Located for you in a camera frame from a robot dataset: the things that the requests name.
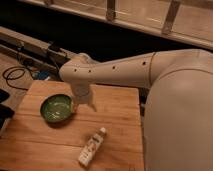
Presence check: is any white plastic bottle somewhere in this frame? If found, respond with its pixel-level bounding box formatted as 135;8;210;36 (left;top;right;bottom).
78;127;106;167

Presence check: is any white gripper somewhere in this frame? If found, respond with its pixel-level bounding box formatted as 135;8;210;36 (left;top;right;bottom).
71;84;97;113

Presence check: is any blue connector box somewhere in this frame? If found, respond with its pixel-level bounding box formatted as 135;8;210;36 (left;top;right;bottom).
34;71;50;80

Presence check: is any black device at left edge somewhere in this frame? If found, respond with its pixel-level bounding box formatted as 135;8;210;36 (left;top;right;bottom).
0;89;15;131

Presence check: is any black power adapter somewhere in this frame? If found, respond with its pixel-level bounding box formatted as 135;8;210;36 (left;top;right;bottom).
47;41;61;53

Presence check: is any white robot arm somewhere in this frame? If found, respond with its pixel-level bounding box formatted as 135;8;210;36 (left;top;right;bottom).
59;49;213;171

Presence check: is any green ceramic bowl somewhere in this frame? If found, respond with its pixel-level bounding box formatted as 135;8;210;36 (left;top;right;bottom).
40;94;72;123

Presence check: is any black coiled cable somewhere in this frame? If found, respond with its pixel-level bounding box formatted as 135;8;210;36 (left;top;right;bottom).
2;65;35;91

